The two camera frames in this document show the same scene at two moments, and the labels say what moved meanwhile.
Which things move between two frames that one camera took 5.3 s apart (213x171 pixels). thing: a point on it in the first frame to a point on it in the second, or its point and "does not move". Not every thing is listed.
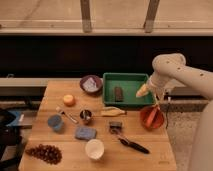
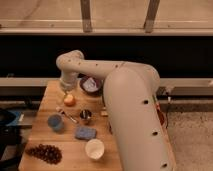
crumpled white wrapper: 90,85 does not move
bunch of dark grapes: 46,152 does not move
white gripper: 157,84 to 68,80
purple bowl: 91,84 does not move
